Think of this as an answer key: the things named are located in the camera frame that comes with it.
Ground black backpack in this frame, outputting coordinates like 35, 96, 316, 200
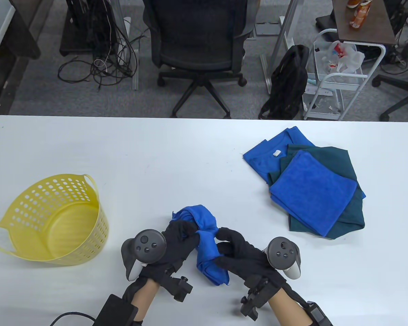
258, 44, 310, 120

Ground white plastic bag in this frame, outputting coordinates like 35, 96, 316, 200
314, 40, 365, 73

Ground blue t-shirt clothes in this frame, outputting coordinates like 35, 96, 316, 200
242, 126, 367, 201

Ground grey white handheld controller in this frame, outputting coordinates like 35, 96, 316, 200
266, 237, 302, 280
121, 230, 167, 282

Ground white metal utility cart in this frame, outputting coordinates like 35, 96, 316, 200
303, 29, 386, 121

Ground dark wooden desk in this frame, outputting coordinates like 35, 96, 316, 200
0, 0, 41, 114

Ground white desk leg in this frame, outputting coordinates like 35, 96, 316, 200
123, 17, 140, 90

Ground yellow perforated laundry basket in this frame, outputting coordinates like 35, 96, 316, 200
0, 174, 109, 266

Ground silver metal desk leg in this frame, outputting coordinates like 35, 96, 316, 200
260, 0, 299, 94

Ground person's left hand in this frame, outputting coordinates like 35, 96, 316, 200
122, 219, 201, 306

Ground person's right forearm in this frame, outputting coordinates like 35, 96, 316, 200
269, 289, 312, 326

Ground black box wrist camera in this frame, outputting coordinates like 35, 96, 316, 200
95, 294, 139, 326

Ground grey desk foot plate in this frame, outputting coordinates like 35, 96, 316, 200
255, 22, 281, 36

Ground black mesh office chair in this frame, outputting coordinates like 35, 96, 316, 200
142, 0, 257, 119

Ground black swivel chair base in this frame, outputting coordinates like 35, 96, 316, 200
372, 32, 408, 122

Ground tangled black cable bundle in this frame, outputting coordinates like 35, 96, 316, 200
58, 0, 140, 90

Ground person's right hand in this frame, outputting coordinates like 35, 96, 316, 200
214, 227, 288, 296

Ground black glove bracket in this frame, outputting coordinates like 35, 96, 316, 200
163, 268, 193, 303
241, 274, 270, 321

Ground black computer cabinet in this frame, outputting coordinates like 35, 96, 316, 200
59, 0, 118, 56

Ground person's left forearm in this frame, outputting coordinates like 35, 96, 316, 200
131, 280, 161, 321

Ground black strapped wrist camera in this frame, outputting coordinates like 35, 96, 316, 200
306, 301, 334, 326

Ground blue towel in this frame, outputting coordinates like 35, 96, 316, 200
269, 150, 358, 237
172, 205, 230, 286

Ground teal shorts clothes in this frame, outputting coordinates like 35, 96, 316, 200
268, 144, 366, 240

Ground brown side table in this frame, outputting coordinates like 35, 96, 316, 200
331, 0, 396, 45

